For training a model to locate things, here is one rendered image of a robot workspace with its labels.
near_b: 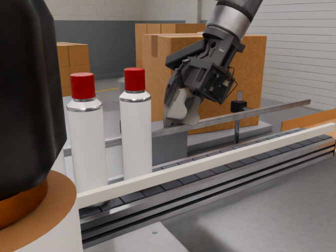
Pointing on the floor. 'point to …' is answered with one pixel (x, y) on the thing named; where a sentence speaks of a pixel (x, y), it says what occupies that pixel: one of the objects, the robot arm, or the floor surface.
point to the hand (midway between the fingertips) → (168, 126)
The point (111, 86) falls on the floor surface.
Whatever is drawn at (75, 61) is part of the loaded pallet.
